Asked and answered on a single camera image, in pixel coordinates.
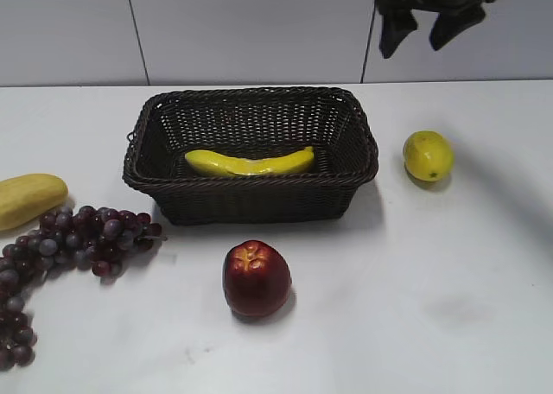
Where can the red apple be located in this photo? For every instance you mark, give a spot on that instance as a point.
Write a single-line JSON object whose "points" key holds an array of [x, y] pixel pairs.
{"points": [[256, 279]]}

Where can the yellow lemon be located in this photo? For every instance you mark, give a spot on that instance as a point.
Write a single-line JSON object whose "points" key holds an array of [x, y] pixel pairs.
{"points": [[428, 156]]}

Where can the purple grape bunch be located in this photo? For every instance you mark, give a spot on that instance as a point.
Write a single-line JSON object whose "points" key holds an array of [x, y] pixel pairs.
{"points": [[95, 240]]}

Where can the yellow mango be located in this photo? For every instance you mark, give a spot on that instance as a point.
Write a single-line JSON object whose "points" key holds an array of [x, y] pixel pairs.
{"points": [[26, 197]]}

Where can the black woven basket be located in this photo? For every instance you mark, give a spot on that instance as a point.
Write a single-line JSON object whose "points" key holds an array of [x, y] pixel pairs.
{"points": [[252, 123]]}

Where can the yellow banana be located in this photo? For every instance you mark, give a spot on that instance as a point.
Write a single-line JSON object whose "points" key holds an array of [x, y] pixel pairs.
{"points": [[209, 163]]}

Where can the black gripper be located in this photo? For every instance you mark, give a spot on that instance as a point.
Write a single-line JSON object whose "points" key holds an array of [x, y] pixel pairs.
{"points": [[456, 16]]}

